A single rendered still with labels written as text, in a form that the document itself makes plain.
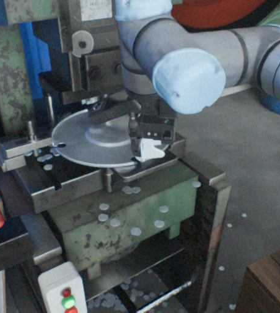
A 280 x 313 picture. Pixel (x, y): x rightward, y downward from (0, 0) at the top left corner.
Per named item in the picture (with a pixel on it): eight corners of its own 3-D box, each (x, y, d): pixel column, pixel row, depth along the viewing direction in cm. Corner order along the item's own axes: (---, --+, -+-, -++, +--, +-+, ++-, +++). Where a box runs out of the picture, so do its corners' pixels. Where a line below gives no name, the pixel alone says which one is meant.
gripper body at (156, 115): (172, 148, 62) (175, 99, 52) (126, 144, 63) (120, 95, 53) (176, 118, 66) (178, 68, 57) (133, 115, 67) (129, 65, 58)
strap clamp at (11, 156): (67, 151, 89) (62, 117, 83) (3, 172, 81) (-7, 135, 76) (58, 142, 93) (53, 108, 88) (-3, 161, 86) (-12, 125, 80)
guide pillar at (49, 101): (58, 128, 94) (52, 80, 86) (51, 130, 93) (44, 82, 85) (56, 125, 95) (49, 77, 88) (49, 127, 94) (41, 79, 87)
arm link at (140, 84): (116, 73, 50) (126, 42, 55) (119, 96, 54) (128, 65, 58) (167, 76, 49) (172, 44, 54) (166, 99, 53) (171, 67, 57)
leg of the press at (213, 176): (221, 310, 126) (273, 84, 77) (198, 326, 121) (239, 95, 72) (105, 186, 191) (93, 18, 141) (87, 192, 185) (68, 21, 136)
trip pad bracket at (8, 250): (44, 290, 75) (28, 228, 64) (2, 310, 71) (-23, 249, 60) (36, 271, 79) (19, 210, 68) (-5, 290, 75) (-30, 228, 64)
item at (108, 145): (39, 121, 87) (38, 118, 87) (138, 100, 98) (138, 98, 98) (73, 182, 66) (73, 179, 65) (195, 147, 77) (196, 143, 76)
